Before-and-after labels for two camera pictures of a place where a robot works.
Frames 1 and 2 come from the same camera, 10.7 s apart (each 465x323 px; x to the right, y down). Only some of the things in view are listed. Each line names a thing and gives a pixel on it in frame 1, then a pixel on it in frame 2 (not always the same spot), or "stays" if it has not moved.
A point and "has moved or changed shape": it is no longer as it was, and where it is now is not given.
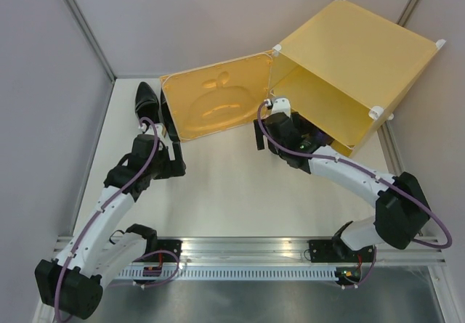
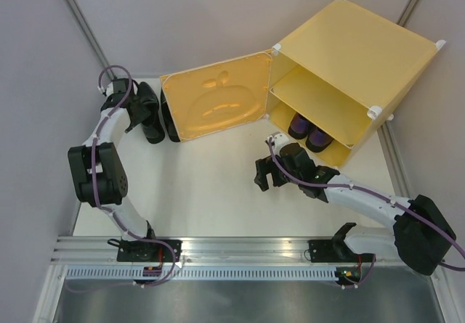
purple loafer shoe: (322, 138) has moved or changed shape
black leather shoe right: (168, 117) stays
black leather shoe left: (147, 104) stays
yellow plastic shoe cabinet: (343, 71) stays
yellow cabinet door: (214, 97) stays
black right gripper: (260, 138) to (264, 167)
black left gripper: (174, 168) to (143, 114)
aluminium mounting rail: (291, 250) stays
